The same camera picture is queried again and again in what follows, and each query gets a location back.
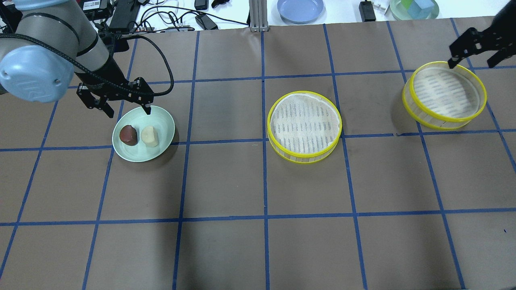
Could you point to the brown bun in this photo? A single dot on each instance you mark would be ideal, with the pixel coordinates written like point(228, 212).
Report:
point(128, 135)

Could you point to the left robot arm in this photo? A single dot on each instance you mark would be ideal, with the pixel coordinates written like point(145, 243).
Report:
point(54, 42)

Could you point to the green bowl with blocks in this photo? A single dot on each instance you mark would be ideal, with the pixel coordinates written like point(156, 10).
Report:
point(414, 9)

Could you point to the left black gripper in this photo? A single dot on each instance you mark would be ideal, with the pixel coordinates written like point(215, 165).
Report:
point(101, 76)

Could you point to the black power adapter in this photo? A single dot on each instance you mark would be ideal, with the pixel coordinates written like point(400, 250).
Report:
point(205, 22)

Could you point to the aluminium frame post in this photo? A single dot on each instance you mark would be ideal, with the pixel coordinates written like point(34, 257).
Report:
point(258, 16)

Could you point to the light green plate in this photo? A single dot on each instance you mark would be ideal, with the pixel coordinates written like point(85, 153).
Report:
point(159, 118)

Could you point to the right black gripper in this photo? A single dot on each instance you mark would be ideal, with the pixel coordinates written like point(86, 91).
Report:
point(501, 27)

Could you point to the white bun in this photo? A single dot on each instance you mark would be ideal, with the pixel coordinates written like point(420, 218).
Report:
point(149, 136)

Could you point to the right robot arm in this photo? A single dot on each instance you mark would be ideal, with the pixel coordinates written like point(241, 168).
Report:
point(508, 11)

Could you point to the blue plate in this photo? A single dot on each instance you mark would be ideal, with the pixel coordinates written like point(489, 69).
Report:
point(300, 11)

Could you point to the yellow bamboo steamer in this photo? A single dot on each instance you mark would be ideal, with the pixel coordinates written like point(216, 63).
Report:
point(304, 127)
point(443, 98)

